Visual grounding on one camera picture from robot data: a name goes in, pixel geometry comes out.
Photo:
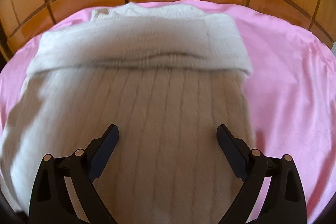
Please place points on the pink blanket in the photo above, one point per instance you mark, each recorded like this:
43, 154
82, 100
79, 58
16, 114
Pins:
283, 87

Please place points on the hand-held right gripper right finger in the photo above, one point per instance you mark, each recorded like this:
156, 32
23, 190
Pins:
231, 154

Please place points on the cream knit sweater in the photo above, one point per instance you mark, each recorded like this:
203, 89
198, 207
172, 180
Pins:
157, 98

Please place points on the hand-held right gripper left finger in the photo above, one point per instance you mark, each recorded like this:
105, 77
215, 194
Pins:
103, 154

